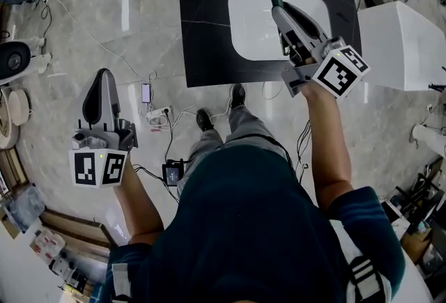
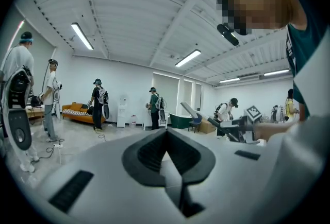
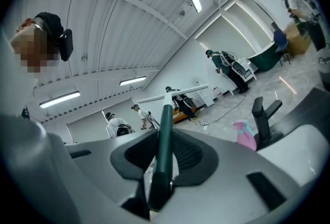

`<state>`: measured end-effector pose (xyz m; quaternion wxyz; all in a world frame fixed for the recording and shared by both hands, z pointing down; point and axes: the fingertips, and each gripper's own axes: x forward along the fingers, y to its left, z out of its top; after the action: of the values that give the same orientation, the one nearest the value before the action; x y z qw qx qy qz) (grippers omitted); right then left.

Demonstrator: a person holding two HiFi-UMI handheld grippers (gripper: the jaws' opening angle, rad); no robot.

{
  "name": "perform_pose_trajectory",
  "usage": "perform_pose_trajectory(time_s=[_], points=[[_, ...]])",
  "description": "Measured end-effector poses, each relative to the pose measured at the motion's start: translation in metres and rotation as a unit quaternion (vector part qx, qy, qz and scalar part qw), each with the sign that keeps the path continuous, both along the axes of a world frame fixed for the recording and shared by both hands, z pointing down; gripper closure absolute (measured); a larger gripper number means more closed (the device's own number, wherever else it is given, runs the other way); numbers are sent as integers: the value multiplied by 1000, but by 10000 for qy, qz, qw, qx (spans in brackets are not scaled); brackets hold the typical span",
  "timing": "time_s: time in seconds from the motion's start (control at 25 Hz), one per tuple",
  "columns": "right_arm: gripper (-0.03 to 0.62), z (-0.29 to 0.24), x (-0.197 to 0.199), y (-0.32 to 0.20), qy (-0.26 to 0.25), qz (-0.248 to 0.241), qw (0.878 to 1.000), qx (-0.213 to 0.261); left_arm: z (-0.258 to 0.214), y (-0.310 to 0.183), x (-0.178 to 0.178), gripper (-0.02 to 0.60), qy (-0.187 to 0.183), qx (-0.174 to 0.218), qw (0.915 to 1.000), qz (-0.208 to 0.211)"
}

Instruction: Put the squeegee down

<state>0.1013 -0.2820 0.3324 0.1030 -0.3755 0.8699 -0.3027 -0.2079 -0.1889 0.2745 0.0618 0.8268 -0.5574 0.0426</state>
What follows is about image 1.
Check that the white robot with black head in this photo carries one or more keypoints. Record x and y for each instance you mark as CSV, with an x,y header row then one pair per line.
x,y
14,59

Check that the white sink basin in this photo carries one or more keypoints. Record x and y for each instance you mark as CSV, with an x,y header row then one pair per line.
x,y
254,26

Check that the person's left forearm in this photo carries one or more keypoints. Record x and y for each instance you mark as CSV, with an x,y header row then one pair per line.
x,y
139,207

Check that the black table with cabinet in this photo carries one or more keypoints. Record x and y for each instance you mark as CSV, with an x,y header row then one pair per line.
x,y
205,51

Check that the smartphone with lit screen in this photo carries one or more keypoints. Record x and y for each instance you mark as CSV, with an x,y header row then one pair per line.
x,y
146,93

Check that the large round beige drum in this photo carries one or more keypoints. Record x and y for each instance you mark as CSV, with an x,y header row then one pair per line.
x,y
7,134

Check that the person's right black shoe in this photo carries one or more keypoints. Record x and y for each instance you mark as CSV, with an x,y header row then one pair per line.
x,y
237,96

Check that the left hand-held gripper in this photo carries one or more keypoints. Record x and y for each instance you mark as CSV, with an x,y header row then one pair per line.
x,y
87,167

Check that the person's right forearm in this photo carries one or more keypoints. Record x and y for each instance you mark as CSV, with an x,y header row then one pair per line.
x,y
327,141

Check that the black device with screen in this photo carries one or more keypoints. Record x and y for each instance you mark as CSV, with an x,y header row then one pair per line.
x,y
173,174

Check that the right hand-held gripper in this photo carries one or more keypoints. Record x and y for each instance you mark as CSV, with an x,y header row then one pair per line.
x,y
338,73

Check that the white robot limb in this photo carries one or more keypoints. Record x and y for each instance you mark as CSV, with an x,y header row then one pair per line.
x,y
430,139

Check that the person's black shoe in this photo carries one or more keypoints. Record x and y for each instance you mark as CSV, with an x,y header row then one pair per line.
x,y
204,120
237,96

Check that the white cabinet box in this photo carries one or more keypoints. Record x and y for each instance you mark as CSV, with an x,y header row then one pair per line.
x,y
400,44

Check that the person's dark green shirt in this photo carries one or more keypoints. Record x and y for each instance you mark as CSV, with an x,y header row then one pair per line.
x,y
244,232

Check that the stack of wooden planks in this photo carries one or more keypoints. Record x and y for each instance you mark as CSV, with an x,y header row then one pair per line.
x,y
76,232

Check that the round beige stool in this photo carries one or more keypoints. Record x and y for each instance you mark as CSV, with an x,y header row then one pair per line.
x,y
19,108

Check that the clear plastic containers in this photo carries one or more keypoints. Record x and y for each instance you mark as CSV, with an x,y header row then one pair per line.
x,y
48,246

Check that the grey marble slab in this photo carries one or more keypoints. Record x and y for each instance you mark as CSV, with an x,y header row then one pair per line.
x,y
26,207

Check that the person's left black shoe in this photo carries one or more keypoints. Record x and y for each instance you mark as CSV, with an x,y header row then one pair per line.
x,y
204,120

